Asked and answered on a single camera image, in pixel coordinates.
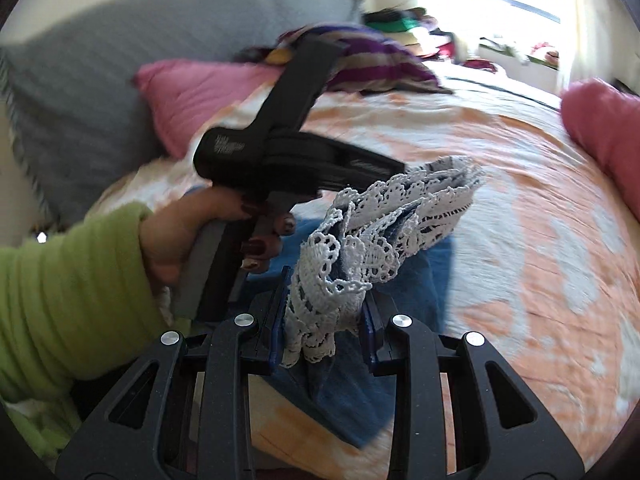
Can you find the orange and white fleece blanket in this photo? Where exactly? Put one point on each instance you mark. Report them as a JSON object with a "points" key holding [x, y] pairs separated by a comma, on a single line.
{"points": [[500, 185]]}

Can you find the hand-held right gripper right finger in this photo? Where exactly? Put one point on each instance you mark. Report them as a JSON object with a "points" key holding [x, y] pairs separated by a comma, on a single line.
{"points": [[370, 330]]}

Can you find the person's left forearm green sleeve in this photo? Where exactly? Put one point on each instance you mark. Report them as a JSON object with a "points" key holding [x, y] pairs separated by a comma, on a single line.
{"points": [[75, 300]]}

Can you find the pile of colourful clothes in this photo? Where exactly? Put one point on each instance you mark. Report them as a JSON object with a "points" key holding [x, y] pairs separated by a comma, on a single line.
{"points": [[415, 30]]}

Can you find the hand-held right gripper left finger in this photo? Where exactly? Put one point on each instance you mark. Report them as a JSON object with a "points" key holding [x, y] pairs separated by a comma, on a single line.
{"points": [[276, 330]]}

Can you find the white bed sheet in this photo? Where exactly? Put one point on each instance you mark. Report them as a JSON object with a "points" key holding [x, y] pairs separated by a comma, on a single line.
{"points": [[500, 85]]}

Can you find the pink quilted pillow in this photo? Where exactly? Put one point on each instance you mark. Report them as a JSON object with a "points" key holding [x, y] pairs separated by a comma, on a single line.
{"points": [[200, 95], [605, 120]]}

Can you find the grey quilted pillow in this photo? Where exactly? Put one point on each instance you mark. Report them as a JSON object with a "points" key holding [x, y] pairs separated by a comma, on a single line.
{"points": [[100, 85]]}

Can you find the person's left hand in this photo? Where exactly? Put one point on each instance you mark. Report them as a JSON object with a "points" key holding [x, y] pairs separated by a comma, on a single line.
{"points": [[170, 230]]}

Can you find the blue pants with lace trim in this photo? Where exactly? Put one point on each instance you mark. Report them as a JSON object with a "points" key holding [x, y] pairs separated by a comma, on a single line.
{"points": [[345, 400]]}

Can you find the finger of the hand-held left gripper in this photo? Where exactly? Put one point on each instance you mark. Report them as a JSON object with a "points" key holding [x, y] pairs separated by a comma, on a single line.
{"points": [[340, 165], [305, 85]]}

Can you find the purple striped cloth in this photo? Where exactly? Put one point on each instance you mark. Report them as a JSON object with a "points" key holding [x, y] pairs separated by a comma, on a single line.
{"points": [[380, 65]]}

